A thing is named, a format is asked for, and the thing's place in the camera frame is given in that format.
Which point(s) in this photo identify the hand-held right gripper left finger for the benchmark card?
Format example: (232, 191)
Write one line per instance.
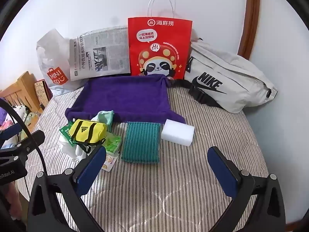
(93, 169)

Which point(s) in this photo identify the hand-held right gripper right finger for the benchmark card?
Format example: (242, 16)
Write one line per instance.
(222, 171)

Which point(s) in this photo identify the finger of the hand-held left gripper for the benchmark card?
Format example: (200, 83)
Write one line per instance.
(33, 140)
(7, 131)

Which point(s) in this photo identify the fruit print packet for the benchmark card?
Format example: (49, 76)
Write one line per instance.
(108, 162)

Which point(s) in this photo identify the white glove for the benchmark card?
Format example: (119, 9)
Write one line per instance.
(71, 152)

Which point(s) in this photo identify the green tissue packet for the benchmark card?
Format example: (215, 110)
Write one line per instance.
(112, 145)

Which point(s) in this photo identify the green snack packet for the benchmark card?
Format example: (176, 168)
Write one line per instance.
(66, 133)

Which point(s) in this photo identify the yellow mini duffel bag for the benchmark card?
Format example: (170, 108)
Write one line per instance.
(89, 130)

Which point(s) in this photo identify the light green towel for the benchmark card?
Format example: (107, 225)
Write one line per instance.
(106, 118)

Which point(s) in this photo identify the teal ribbed cloth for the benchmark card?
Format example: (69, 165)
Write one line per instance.
(141, 142)

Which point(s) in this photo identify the white sponge block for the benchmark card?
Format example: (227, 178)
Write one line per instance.
(177, 133)

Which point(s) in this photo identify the purple fabric tray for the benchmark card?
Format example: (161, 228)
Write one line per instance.
(125, 96)

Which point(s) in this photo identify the purple fluffy cloth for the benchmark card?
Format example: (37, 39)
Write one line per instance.
(3, 118)

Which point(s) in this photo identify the floral print cloth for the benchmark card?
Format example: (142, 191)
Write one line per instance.
(26, 119)

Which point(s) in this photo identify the pink cloth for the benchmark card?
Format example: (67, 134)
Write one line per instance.
(8, 198)

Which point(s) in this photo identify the patterned book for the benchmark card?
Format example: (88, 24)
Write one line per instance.
(42, 91)

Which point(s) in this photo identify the striped bed quilt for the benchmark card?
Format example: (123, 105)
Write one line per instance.
(169, 186)

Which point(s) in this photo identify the white plastic shopping bag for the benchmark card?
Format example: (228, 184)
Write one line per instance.
(52, 53)

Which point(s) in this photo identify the light grey waist bag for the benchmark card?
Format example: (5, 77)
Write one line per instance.
(236, 77)

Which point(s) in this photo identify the folded newspaper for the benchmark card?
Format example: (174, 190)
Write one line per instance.
(101, 53)

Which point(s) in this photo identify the red paper bag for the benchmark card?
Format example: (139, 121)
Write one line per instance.
(159, 41)

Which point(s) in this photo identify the wooden door frame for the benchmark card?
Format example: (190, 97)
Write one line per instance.
(251, 17)

